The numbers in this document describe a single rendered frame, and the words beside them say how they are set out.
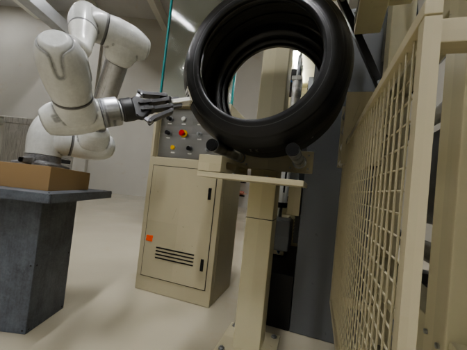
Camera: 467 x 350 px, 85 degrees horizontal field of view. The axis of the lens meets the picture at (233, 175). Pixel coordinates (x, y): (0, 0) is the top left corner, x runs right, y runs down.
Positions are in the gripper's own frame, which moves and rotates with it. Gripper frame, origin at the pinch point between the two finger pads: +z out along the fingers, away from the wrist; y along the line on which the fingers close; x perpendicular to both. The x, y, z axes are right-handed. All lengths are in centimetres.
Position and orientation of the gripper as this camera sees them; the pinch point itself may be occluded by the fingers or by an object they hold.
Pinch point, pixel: (181, 102)
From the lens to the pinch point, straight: 96.3
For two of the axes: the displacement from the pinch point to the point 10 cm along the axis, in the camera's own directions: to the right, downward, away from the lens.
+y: 3.8, 9.1, -1.8
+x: 3.6, -3.3, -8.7
